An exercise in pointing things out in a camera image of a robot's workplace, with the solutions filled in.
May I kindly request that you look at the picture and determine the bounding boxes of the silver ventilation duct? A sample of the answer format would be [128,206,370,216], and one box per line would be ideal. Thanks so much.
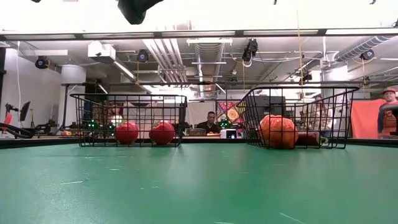
[334,34,396,62]

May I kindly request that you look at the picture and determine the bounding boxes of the black monitor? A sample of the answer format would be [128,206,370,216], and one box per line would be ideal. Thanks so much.
[19,101,31,122]

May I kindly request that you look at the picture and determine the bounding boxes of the black wire basket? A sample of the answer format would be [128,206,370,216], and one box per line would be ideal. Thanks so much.
[70,93,188,148]
[236,86,360,149]

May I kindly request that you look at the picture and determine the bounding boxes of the orange cloth screen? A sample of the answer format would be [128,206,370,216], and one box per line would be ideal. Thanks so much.
[350,98,386,139]

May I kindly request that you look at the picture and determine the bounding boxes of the red tomato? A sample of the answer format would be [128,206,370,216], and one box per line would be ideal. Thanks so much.
[149,120,176,146]
[114,121,140,144]

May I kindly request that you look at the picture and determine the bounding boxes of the black table frame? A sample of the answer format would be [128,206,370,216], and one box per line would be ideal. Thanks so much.
[0,136,398,149]

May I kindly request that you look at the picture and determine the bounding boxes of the colourful patterned wall cloth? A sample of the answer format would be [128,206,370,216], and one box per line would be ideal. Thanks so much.
[216,101,246,128]

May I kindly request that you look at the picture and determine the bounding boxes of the orange-red pumpkin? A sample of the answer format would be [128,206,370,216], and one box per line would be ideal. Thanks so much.
[257,114,299,149]

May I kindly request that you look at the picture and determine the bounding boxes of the white ceiling air unit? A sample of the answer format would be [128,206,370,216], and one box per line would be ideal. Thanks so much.
[87,40,116,65]

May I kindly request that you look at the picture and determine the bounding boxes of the green table mat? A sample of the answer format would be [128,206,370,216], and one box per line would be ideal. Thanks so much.
[0,142,398,224]

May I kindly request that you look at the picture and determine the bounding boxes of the small white screen device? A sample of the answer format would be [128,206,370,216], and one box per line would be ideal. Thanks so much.
[220,128,238,139]

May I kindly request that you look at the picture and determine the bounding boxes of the person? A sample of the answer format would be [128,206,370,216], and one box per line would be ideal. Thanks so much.
[306,95,333,138]
[196,111,222,134]
[377,86,398,139]

